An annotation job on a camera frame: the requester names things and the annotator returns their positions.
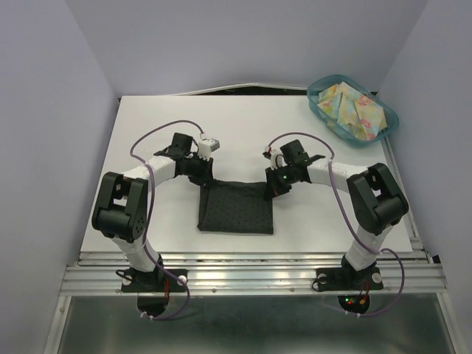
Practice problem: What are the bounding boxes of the dark dotted skirt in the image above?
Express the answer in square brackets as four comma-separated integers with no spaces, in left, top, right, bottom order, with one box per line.
[197,180,274,235]

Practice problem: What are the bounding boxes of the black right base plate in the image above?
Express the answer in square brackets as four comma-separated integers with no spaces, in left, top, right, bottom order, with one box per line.
[311,267,384,292]

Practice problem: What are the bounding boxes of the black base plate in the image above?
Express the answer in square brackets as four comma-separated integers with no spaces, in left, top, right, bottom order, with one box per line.
[115,268,186,294]
[311,267,384,292]

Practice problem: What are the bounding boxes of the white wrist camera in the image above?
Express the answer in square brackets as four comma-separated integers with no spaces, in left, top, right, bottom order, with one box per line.
[197,138,221,161]
[263,145,285,170]

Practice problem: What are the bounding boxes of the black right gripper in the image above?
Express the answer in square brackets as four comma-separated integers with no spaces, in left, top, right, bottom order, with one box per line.
[265,164,296,199]

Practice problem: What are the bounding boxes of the pastel floral skirt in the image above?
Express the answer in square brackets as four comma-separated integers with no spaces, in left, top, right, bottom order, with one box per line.
[317,82,388,141]

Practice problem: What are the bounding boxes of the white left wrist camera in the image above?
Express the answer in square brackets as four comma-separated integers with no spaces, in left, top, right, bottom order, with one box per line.
[197,138,221,161]

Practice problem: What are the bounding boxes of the teal plastic basket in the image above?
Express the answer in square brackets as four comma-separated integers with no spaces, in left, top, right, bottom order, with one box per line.
[306,74,399,147]

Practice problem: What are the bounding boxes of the metal lower shelf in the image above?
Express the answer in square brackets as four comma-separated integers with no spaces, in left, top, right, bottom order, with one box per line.
[46,294,455,353]

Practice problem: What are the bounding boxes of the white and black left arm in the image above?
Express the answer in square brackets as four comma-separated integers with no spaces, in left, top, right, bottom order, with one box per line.
[91,133,220,293]

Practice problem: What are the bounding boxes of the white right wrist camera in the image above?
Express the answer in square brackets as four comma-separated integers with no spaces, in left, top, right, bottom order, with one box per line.
[263,145,285,170]

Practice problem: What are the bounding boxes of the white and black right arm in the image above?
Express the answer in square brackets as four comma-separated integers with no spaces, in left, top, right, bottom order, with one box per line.
[263,139,409,288]

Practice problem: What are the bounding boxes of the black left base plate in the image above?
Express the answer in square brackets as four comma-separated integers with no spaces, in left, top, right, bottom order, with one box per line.
[115,268,186,294]

